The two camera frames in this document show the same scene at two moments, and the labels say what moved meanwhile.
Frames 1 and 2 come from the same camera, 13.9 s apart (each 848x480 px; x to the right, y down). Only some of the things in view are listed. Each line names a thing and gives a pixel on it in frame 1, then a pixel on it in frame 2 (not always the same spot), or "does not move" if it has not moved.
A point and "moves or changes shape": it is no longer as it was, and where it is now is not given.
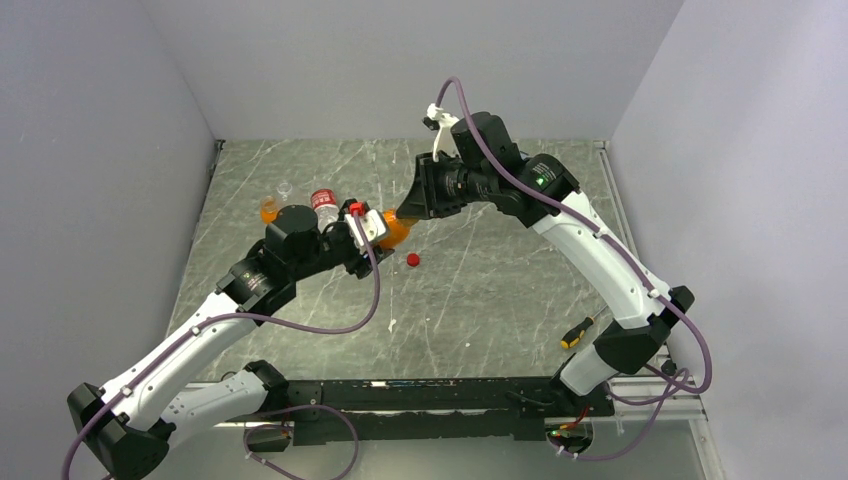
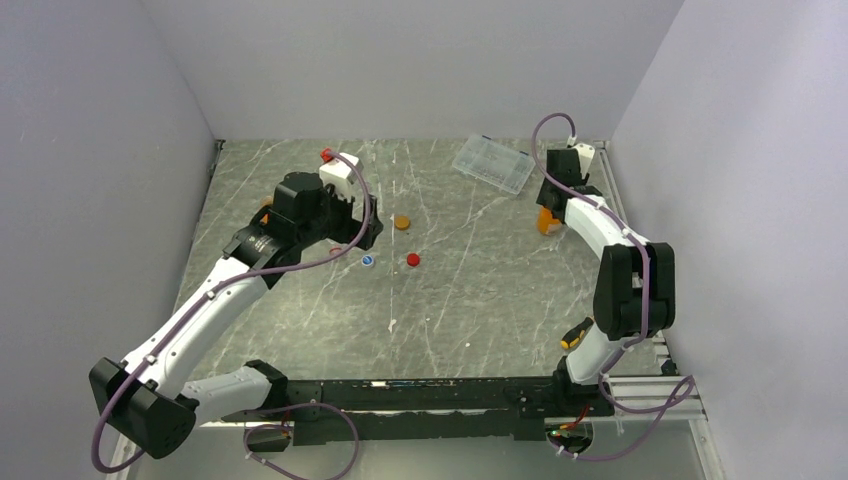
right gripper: x=425 y=200 → x=541 y=198
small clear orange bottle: x=268 y=209 does not move
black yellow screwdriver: x=574 y=336 does not move
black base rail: x=415 y=410 does not move
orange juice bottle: x=398 y=229 moves or changes shape
